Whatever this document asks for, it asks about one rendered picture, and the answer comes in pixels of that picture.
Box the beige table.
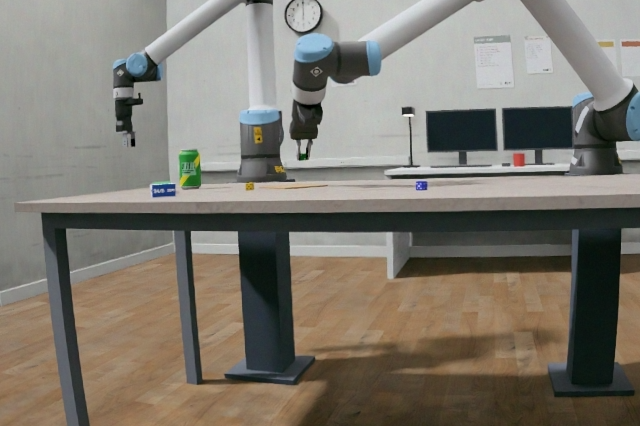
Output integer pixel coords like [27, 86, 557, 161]
[13, 174, 640, 426]

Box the black desk lamp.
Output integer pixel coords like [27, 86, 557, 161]
[401, 106, 421, 168]

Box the black computer monitor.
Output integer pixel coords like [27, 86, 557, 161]
[502, 106, 574, 166]
[425, 108, 498, 166]

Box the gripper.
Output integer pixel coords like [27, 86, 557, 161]
[114, 98, 137, 149]
[288, 98, 324, 160]

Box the green drink can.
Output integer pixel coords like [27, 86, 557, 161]
[178, 148, 203, 191]

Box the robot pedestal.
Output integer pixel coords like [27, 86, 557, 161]
[547, 169, 636, 399]
[223, 175, 317, 387]

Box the round wall clock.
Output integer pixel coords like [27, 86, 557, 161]
[283, 0, 324, 35]

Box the white desk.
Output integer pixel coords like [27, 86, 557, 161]
[383, 163, 574, 280]

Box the white notice with orange header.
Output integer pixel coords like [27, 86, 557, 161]
[619, 39, 640, 78]

